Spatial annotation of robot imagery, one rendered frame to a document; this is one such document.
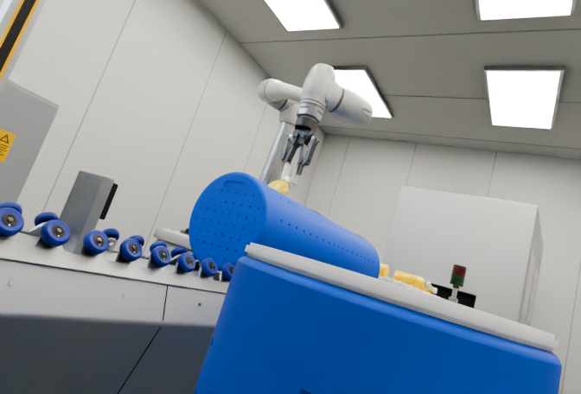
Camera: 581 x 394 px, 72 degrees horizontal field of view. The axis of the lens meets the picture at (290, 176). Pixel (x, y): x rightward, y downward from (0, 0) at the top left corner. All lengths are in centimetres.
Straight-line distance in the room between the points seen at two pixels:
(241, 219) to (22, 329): 56
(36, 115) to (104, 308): 165
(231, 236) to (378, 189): 554
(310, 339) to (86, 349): 63
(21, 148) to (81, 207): 148
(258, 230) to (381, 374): 82
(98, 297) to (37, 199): 306
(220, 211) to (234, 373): 88
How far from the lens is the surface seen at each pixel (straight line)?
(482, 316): 29
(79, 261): 79
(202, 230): 119
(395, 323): 26
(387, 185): 654
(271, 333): 29
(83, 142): 394
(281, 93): 175
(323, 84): 141
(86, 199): 87
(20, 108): 233
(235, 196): 114
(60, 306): 78
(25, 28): 118
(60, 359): 85
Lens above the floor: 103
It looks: 12 degrees up
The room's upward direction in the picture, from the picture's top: 17 degrees clockwise
